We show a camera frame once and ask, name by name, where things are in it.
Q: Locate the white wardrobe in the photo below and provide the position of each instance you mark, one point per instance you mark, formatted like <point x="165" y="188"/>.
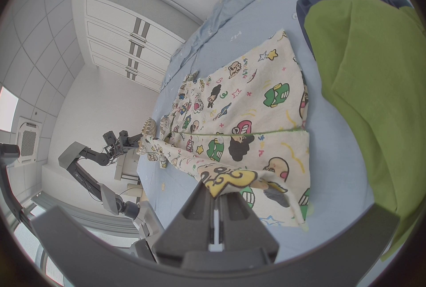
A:
<point x="109" y="32"/>

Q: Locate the green shorts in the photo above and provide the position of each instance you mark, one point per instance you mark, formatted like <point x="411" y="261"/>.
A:
<point x="376" y="79"/>

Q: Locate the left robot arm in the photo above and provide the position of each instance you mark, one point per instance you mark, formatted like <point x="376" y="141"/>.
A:
<point x="71" y="156"/>

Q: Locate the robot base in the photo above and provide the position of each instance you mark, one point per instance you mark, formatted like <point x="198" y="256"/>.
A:
<point x="148" y="229"/>

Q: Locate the pale blue quilt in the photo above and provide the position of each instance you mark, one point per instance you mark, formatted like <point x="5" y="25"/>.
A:
<point x="233" y="3"/>

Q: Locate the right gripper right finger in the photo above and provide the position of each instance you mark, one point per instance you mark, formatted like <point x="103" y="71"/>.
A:
<point x="249" y="239"/>

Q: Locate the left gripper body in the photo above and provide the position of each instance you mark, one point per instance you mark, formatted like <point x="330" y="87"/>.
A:
<point x="129" y="145"/>

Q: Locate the bed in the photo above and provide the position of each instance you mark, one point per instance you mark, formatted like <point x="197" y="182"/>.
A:
<point x="336" y="162"/>

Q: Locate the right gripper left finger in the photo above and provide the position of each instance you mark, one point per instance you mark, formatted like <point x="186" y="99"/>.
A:
<point x="186" y="239"/>

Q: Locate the white printed pyjama top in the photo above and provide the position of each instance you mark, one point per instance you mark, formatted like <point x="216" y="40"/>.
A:
<point x="233" y="106"/>

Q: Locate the round woven basket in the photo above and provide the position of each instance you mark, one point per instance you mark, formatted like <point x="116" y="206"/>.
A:
<point x="149" y="126"/>

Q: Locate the white cassette air conditioner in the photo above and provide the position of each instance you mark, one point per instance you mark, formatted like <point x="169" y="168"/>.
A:
<point x="29" y="139"/>

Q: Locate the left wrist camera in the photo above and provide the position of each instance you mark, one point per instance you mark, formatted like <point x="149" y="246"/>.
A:
<point x="123" y="136"/>

